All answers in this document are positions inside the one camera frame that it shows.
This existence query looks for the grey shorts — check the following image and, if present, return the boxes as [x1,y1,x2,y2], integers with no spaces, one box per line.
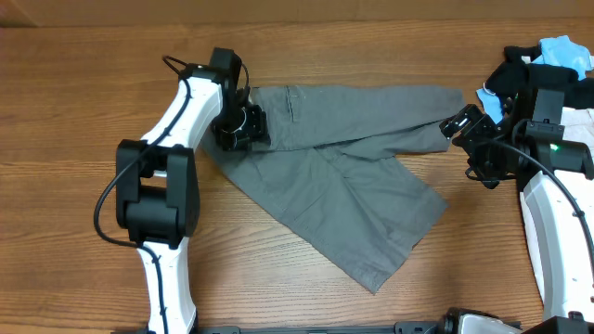
[202,85,465,292]

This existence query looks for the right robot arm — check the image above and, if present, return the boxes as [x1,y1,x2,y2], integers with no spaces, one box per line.
[440,105,593,333]

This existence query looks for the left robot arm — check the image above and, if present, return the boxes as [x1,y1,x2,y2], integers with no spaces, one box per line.
[112,64,269,333]

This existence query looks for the black shirt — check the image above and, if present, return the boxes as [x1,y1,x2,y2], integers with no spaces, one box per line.
[484,45,593,109]

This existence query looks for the beige shorts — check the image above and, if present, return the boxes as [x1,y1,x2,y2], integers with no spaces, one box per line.
[561,107,593,148]

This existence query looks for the light blue garment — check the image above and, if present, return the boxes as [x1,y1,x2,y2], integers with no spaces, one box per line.
[476,35,593,123]

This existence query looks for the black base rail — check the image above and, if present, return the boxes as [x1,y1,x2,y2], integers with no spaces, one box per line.
[188,320,471,334]

